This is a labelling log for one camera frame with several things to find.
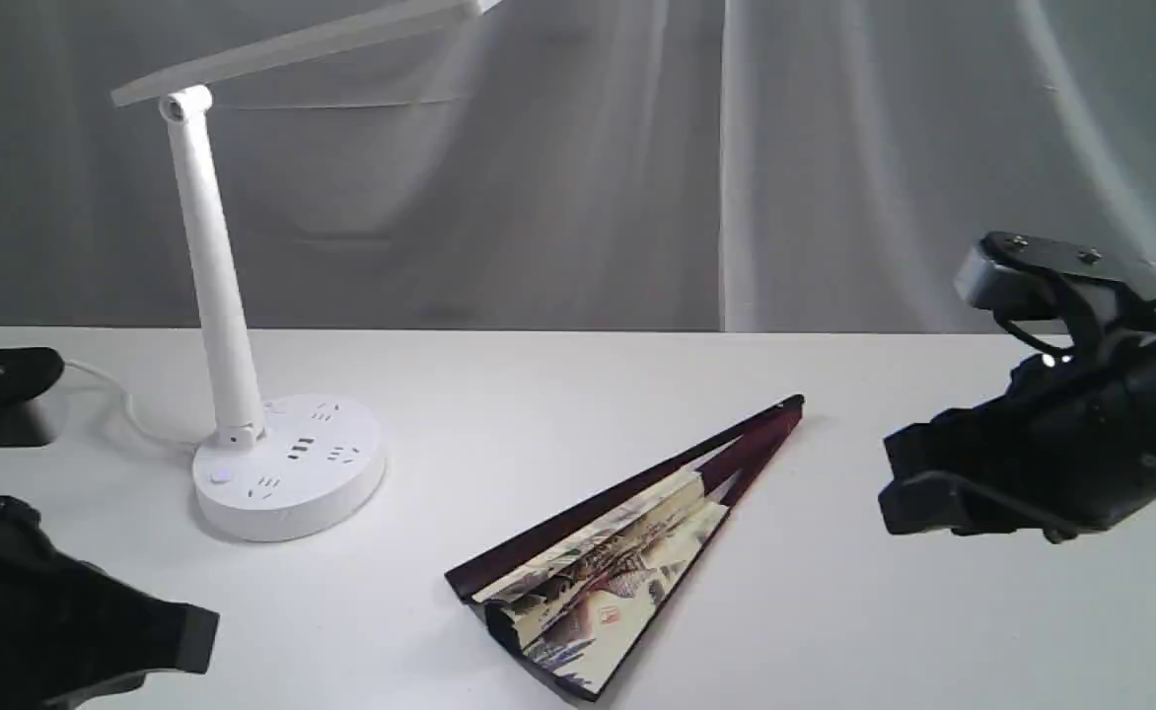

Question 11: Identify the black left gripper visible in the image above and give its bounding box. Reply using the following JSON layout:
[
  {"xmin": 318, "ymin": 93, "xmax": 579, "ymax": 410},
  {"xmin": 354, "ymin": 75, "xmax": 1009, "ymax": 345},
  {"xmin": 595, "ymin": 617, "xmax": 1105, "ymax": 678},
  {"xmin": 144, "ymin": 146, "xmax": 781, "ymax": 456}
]
[{"xmin": 0, "ymin": 496, "xmax": 221, "ymax": 709}]

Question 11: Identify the white desk lamp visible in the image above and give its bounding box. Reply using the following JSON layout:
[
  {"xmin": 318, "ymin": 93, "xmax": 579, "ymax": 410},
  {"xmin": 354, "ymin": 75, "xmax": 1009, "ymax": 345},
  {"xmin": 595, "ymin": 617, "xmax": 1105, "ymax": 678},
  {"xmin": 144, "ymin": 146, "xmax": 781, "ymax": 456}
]
[{"xmin": 110, "ymin": 1, "xmax": 491, "ymax": 542}]

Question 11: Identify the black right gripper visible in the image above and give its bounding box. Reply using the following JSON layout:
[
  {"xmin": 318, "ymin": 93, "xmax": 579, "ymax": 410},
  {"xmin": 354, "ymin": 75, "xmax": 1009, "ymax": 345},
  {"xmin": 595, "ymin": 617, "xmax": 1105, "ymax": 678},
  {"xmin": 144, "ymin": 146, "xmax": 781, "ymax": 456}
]
[{"xmin": 877, "ymin": 340, "xmax": 1156, "ymax": 538}]

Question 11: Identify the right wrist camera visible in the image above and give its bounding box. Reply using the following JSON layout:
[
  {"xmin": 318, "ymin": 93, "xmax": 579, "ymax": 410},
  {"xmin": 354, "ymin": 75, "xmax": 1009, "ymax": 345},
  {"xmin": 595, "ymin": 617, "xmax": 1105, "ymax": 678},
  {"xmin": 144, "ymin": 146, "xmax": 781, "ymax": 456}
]
[{"xmin": 954, "ymin": 231, "xmax": 1156, "ymax": 350}]

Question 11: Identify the painted paper folding fan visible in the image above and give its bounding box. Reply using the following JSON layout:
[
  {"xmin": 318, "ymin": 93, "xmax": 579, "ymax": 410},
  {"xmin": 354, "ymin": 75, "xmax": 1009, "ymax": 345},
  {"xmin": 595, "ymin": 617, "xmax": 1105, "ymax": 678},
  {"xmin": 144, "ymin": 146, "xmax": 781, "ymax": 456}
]
[{"xmin": 444, "ymin": 394, "xmax": 805, "ymax": 702}]

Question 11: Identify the grey backdrop curtain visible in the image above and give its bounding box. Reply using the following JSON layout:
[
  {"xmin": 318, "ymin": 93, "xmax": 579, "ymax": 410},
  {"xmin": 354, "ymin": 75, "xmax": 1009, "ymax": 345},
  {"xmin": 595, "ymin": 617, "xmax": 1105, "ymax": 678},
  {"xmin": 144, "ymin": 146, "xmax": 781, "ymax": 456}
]
[{"xmin": 0, "ymin": 1, "xmax": 1156, "ymax": 333}]

